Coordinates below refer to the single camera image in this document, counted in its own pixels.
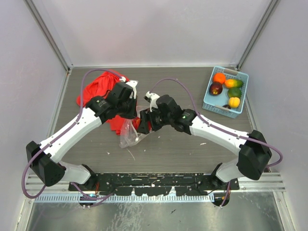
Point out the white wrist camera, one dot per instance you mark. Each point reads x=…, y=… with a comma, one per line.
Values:
x=132, y=83
x=151, y=98

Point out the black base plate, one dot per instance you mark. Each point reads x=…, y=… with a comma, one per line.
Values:
x=126, y=184

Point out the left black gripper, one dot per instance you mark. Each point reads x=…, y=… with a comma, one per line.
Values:
x=132, y=113

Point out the dark plum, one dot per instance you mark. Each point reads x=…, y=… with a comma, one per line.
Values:
x=227, y=106

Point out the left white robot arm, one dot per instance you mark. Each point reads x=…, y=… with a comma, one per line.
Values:
x=48, y=154

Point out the clear polka dot zip bag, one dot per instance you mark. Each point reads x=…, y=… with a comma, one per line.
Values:
x=129, y=136

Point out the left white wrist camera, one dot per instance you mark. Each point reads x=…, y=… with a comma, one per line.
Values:
x=132, y=83

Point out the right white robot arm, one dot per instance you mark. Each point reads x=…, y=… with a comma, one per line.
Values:
x=252, y=154

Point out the grey slotted cable duct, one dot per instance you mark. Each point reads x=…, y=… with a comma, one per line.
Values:
x=78, y=198

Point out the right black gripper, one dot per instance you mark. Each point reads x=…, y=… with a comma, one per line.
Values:
x=145, y=116

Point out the dark red apple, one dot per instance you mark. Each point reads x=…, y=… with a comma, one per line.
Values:
x=215, y=88

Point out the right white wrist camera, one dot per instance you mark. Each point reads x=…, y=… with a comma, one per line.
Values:
x=151, y=98

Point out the orange fruit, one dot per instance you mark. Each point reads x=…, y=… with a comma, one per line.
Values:
x=219, y=77

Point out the orange green mango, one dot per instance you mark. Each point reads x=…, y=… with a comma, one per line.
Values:
x=233, y=83

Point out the red cloth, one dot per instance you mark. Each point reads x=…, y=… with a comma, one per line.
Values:
x=101, y=87

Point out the light blue plastic basket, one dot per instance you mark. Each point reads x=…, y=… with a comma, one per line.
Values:
x=215, y=103

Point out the red tomato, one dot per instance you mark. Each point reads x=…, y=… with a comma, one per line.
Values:
x=150, y=126

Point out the red pepper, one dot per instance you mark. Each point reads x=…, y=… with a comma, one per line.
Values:
x=136, y=122

